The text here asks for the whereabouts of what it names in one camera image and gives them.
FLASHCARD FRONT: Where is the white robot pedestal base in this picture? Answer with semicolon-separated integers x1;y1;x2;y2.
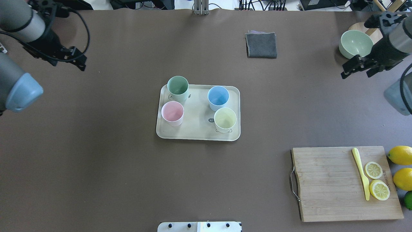
157;221;243;232

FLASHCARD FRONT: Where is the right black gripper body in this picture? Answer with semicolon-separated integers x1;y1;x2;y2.
367;38;411;70

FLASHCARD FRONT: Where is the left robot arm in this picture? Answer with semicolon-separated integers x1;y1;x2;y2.
0;0;91;114

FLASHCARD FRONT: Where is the mint green bowl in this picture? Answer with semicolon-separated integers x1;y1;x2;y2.
338;30;374;59

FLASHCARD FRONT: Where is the mint green cup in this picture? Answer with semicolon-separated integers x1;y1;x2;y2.
167;75;189;102

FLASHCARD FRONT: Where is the light blue cup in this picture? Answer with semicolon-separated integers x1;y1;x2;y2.
207;86;230;111

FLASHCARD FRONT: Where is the whole yellow lemon lower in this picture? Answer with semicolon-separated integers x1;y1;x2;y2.
387;146;412;166

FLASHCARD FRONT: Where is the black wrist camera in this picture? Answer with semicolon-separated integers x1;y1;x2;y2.
364;11;408;36
28;0;70;19

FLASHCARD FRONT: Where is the pink cup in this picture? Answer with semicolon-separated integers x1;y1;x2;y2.
161;101;184;126

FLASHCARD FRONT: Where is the cream rabbit tray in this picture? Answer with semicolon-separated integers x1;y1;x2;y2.
156;85;241;141

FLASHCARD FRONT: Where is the grey folded cloth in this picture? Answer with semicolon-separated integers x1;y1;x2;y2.
245;30;278;59

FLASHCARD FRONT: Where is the yellow plastic knife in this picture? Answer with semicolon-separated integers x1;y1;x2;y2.
352;147;370;201

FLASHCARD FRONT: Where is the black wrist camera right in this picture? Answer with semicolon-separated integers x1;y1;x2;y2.
364;11;408;36

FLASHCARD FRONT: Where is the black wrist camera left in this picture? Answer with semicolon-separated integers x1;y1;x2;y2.
28;0;70;19

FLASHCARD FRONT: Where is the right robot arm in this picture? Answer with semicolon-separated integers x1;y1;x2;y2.
341;15;411;116

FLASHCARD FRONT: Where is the lemon half upper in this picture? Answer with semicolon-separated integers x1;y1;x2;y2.
369;179;390;201

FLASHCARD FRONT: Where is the whole yellow lemon upper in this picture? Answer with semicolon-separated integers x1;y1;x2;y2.
393;168;412;191

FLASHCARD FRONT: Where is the cream yellow cup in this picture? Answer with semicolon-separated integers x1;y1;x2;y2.
214;107;237;133

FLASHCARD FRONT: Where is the whole yellow lemon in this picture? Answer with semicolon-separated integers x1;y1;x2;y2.
387;146;412;166
393;168;412;191

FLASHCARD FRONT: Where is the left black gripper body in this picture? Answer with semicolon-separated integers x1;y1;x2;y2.
23;31;66;66

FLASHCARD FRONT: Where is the green lime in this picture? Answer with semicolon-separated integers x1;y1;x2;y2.
403;191;412;211

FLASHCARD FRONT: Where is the aluminium frame post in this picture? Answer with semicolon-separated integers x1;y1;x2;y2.
193;0;210;15

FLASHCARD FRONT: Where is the bamboo cutting board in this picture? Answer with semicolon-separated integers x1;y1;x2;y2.
291;146;404;223

